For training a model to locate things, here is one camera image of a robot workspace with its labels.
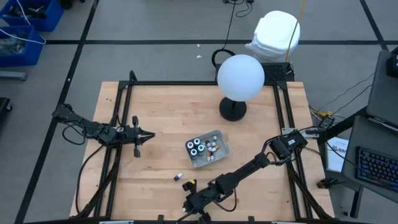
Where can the black aluminium table frame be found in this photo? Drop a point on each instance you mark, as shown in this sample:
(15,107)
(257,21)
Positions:
(171,83)

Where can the clear plastic tray with batteries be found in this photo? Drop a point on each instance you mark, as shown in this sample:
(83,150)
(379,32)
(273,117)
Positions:
(222,152)

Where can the black power adapter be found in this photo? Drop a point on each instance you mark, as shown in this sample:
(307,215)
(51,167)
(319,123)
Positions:
(327,122)

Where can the black robot parts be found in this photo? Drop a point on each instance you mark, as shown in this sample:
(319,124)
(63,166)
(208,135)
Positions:
(31,12)

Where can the blue plastic storage crate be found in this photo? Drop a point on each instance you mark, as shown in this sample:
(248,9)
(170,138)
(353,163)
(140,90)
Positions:
(28,56)
(46,23)

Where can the grey workstation shelf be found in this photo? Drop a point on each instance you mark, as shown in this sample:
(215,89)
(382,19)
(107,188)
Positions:
(357,137)
(382,93)

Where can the black workstation stand leg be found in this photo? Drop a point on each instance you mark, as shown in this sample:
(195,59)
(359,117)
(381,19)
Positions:
(345,124)

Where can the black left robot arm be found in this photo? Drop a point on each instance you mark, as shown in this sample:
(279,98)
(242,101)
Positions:
(90,129)

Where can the large green-tip coloring bottle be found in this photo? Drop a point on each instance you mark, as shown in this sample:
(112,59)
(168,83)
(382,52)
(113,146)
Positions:
(201,148)

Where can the small dark red coloring bottle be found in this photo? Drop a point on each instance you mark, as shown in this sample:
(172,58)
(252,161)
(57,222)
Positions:
(209,153)

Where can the white printed paper sheet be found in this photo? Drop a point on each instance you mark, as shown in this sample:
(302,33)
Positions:
(335,155)

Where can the white globe table lamp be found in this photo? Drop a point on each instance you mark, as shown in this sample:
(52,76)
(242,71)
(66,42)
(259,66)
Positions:
(241,77)

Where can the large blue-tip coloring bottle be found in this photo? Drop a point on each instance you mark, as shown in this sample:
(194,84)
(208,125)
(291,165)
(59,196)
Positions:
(196,141)

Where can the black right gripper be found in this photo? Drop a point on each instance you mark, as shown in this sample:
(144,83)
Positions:
(200,196)

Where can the black workstation post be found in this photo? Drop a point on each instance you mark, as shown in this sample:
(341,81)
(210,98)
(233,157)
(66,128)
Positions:
(356,202)

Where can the grey metal bar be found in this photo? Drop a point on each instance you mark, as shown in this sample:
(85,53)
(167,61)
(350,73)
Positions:
(12,75)

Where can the silver front bracket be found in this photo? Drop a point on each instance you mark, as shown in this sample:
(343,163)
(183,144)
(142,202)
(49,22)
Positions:
(116,222)

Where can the black electronic device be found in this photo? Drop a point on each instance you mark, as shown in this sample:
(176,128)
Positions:
(393,65)

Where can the large purple-tip coloring bottle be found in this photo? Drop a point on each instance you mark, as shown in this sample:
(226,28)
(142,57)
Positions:
(190,145)

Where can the large black-tip coloring bottle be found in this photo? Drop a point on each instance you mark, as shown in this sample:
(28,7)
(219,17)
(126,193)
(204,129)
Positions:
(193,152)

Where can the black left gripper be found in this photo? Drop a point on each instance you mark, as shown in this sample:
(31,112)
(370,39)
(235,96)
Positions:
(129,135)

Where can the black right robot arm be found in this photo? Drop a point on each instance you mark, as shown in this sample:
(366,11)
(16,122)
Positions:
(248,169)

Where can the black backlit keyboard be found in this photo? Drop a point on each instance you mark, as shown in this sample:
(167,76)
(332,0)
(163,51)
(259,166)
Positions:
(377,168)

